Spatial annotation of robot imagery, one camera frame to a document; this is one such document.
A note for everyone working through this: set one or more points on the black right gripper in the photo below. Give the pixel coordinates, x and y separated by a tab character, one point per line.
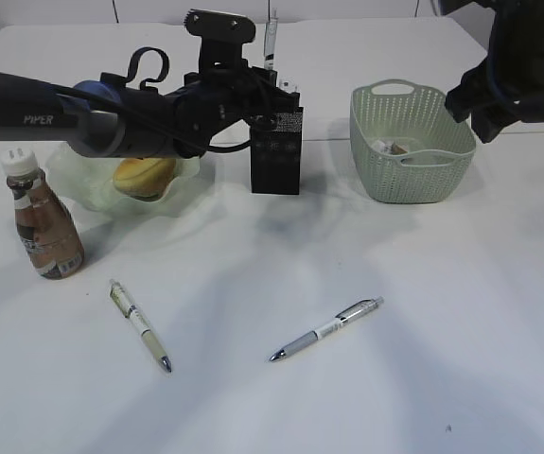
508	85

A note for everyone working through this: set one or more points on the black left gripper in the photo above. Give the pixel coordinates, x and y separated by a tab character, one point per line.
220	97

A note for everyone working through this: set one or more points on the clear plastic ruler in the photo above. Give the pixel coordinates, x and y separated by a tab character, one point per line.
288	86

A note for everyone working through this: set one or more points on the blue grip pen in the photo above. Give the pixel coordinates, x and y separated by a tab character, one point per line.
270	40

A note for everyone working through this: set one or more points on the small grey paper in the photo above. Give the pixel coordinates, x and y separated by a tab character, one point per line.
396	149

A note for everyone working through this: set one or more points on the brown bread loaf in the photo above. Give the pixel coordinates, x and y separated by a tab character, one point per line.
144	179

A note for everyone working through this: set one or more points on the white paper ball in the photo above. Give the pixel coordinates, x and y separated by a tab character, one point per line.
382	146

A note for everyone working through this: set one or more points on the brown coffee drink bottle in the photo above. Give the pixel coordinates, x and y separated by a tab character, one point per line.
43	223

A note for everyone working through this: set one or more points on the grey grip ballpoint pen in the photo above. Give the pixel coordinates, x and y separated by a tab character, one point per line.
338	322

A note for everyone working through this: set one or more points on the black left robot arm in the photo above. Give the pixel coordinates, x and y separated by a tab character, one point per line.
108	119

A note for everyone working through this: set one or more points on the black mesh pen holder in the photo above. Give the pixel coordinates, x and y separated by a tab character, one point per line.
275	156

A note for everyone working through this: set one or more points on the green plastic woven basket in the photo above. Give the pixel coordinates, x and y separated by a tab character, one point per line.
415	117

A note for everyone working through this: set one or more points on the green wavy glass plate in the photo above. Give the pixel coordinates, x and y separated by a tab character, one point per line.
89	182

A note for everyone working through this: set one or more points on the beige grip ballpoint pen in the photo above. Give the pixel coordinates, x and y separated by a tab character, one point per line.
130	311

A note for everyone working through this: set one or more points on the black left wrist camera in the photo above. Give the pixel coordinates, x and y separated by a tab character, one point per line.
223	35

